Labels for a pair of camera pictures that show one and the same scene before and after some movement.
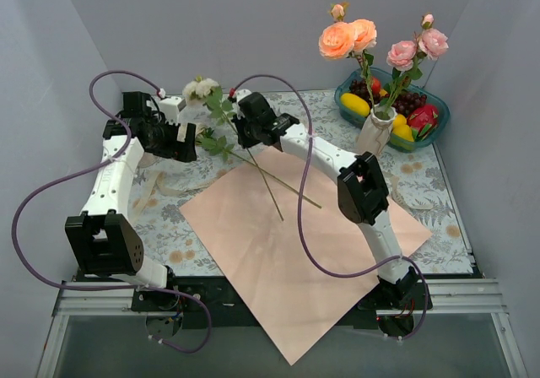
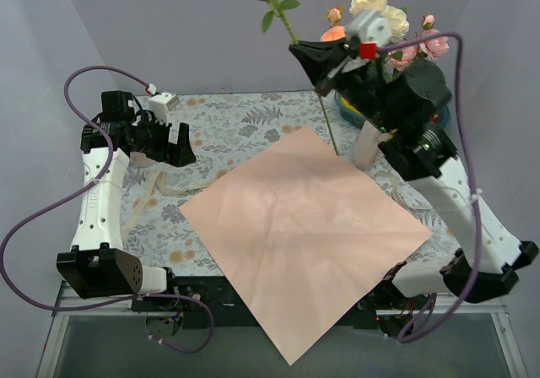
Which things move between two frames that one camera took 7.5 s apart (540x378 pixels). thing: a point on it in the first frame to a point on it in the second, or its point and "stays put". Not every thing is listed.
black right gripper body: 243,129 to 337,63
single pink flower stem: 403,58 stays put
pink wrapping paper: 282,231 stays put
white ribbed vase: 377,129 stays put
